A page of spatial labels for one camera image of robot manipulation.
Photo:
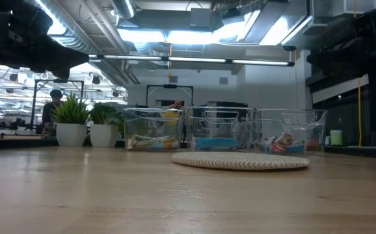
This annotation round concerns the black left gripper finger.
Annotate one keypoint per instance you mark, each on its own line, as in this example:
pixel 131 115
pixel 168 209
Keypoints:
pixel 69 58

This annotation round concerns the clear plastic bin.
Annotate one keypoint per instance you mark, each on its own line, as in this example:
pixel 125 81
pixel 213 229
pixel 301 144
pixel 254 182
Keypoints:
pixel 305 130
pixel 220 130
pixel 152 123

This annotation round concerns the person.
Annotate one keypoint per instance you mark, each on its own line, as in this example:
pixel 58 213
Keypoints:
pixel 176 104
pixel 49 112

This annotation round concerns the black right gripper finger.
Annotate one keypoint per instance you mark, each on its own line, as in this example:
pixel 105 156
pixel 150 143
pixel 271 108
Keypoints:
pixel 326 61

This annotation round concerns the green granola bar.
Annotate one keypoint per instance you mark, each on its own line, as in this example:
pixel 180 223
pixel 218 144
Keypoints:
pixel 152 145
pixel 142 137

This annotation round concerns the spiky green plant white pot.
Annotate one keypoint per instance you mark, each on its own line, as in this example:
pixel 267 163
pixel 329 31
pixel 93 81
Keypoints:
pixel 71 133

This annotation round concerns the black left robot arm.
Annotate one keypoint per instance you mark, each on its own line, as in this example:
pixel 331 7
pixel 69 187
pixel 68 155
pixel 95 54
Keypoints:
pixel 12 14

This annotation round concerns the overhead LED light bar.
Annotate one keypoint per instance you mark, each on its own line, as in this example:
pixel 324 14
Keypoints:
pixel 194 59

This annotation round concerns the broad-leaf green plant white pot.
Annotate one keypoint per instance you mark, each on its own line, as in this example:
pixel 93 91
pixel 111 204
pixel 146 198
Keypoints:
pixel 103 135

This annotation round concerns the blue granola bar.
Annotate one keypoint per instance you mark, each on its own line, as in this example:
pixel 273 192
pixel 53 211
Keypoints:
pixel 215 140
pixel 215 147

